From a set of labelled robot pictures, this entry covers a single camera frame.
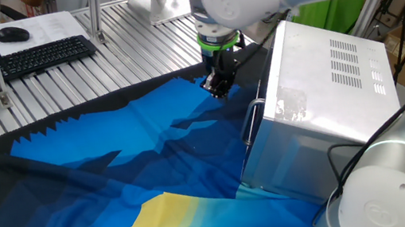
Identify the white paper sheet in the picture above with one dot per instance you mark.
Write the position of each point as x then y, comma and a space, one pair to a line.
53, 27

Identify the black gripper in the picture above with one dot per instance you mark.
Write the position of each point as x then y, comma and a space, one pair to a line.
221, 64

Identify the flat metal base plate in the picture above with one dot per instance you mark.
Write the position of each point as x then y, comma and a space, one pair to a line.
171, 13

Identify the slanted aluminium profile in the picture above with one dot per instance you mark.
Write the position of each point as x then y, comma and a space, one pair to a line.
368, 12

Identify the horizontal aluminium rail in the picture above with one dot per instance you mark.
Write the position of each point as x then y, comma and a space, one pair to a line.
117, 1

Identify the black computer keyboard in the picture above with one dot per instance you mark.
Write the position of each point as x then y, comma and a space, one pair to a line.
37, 57

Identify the green fabric backdrop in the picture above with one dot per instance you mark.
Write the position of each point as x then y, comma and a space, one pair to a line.
332, 13

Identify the blue mountain print cloth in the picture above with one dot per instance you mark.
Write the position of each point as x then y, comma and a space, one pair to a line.
95, 178

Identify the black computer mouse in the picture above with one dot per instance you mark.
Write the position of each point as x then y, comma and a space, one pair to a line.
13, 34

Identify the silver Galanz microwave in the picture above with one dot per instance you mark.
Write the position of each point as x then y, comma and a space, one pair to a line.
321, 71

